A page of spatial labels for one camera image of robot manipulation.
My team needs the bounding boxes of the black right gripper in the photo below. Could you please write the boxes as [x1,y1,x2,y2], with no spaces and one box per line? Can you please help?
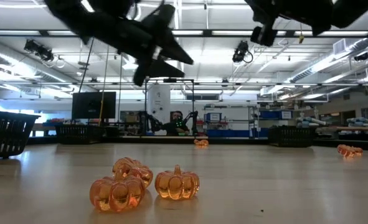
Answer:
[244,0,334,48]

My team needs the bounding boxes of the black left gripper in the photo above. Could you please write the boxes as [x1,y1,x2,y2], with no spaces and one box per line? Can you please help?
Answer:
[118,2,195,88]

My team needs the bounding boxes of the black plastic tray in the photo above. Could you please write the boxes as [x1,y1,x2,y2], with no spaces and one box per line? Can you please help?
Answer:
[268,125,318,148]
[55,124,105,145]
[0,109,42,161]

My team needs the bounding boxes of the white pillar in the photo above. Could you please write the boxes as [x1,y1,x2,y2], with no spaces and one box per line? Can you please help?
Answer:
[147,84,172,137]

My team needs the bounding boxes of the white air vent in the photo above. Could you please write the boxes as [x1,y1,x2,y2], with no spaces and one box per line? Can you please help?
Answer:
[333,38,356,55]

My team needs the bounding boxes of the blue box with white label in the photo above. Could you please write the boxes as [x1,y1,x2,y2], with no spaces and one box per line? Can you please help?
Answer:
[204,112,222,123]

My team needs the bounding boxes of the black monitor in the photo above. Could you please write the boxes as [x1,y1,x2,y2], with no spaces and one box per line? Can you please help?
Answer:
[71,91,117,120]

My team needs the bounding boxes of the blue storage bin row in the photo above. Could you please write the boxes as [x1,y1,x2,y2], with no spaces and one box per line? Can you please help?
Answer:
[206,129,269,139]

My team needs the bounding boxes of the blue shelf bins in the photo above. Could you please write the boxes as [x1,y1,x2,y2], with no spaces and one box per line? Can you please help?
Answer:
[259,110,293,120]

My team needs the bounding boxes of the grey material roll stack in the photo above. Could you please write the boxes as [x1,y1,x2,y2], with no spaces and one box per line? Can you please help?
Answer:
[295,116,328,128]
[346,116,368,128]

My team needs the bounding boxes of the wooden workbench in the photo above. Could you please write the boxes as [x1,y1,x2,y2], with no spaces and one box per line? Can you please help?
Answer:
[328,126,368,132]
[31,123,57,138]

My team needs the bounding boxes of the thin black station frame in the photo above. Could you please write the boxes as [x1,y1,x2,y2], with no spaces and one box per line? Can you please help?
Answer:
[144,77,196,137]

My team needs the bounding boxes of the silver air duct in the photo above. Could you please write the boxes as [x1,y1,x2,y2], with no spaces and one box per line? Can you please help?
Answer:
[0,37,75,83]
[288,37,368,84]

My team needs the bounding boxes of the black ceiling device with cable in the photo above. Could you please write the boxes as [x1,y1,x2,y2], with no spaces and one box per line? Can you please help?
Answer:
[232,40,253,64]

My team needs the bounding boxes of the thin grey horizontal rail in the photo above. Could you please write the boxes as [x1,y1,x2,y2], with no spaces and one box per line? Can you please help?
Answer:
[0,81,368,87]

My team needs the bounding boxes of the black hanging cable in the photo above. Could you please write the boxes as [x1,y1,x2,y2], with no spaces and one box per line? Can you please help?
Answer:
[77,37,95,93]

